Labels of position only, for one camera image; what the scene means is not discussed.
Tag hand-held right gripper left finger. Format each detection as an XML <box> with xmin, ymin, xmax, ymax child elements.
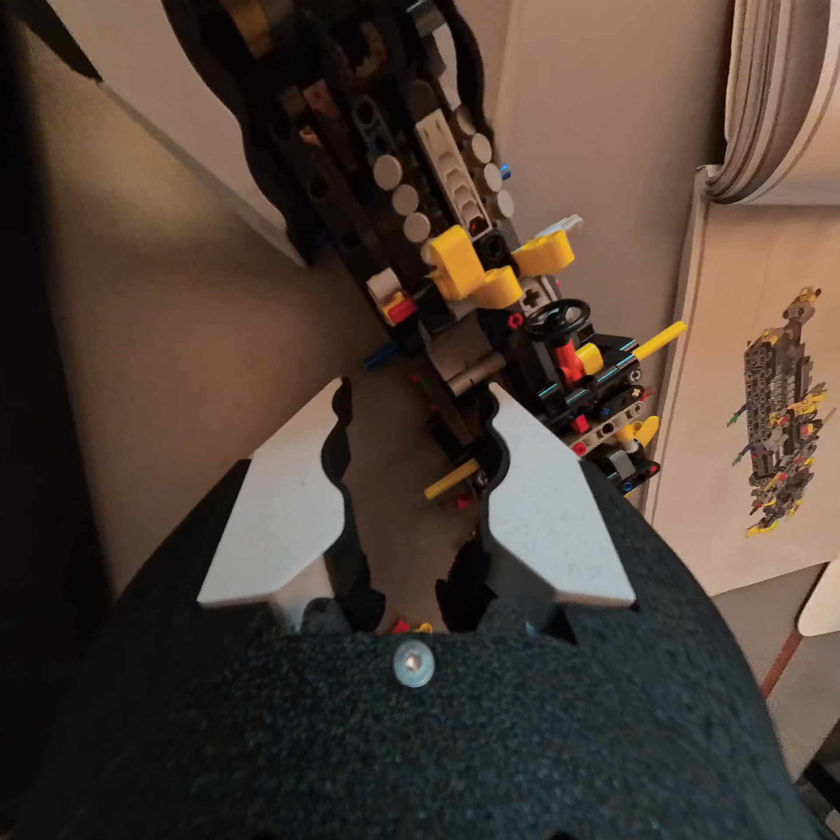
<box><xmin>197</xmin><ymin>376</ymin><xmax>353</xmax><ymax>634</ymax></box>

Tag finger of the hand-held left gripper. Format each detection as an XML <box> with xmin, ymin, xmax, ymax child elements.
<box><xmin>46</xmin><ymin>0</ymin><xmax>326</xmax><ymax>269</ymax></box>
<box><xmin>451</xmin><ymin>0</ymin><xmax>519</xmax><ymax>145</ymax></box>

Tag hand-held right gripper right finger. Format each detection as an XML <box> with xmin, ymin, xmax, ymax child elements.
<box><xmin>481</xmin><ymin>382</ymin><xmax>637</xmax><ymax>634</ymax></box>

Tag black yellow lego car chassis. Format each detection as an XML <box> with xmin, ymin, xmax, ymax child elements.
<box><xmin>223</xmin><ymin>0</ymin><xmax>690</xmax><ymax>549</ymax></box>

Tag open instruction booklet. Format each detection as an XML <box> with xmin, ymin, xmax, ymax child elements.
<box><xmin>646</xmin><ymin>0</ymin><xmax>840</xmax><ymax>598</ymax></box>

